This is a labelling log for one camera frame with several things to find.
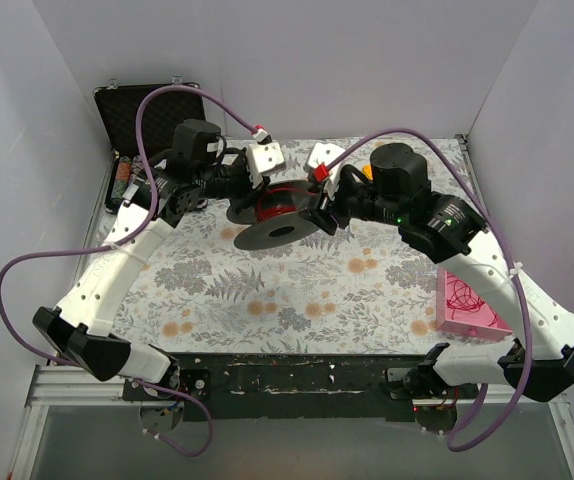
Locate red thin cable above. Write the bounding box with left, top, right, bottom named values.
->
left=254, top=184, right=308, bottom=224

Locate black cable spool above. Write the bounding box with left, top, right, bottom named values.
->
left=227, top=180, right=319, bottom=251

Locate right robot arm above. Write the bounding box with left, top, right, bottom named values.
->
left=300, top=143, right=574, bottom=402

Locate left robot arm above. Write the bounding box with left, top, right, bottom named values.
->
left=33, top=119, right=271, bottom=400

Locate yellow toy brick tower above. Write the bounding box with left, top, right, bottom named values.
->
left=361, top=165, right=373, bottom=181

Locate floral table mat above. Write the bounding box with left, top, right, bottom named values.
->
left=86, top=137, right=523, bottom=356

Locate black poker chip case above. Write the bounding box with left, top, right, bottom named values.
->
left=92, top=75, right=213, bottom=214

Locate pink plastic box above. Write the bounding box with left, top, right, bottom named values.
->
left=436, top=269, right=513, bottom=342

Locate black front base bar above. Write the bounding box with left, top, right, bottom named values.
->
left=121, top=353, right=473, bottom=424

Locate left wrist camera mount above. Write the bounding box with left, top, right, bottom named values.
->
left=246, top=125, right=286, bottom=181

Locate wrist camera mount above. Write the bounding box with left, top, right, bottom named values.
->
left=246, top=125, right=286, bottom=181
left=305, top=142, right=345, bottom=200

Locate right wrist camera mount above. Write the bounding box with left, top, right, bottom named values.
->
left=305, top=142, right=345, bottom=200

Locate red cable bundle in box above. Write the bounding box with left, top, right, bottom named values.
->
left=445, top=279, right=501, bottom=326

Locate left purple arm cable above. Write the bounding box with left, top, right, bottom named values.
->
left=0, top=84, right=273, bottom=459

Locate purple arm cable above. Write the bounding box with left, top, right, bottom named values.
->
left=324, top=128, right=536, bottom=454
left=0, top=84, right=273, bottom=459

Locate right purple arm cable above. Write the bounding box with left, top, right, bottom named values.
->
left=324, top=128, right=536, bottom=454

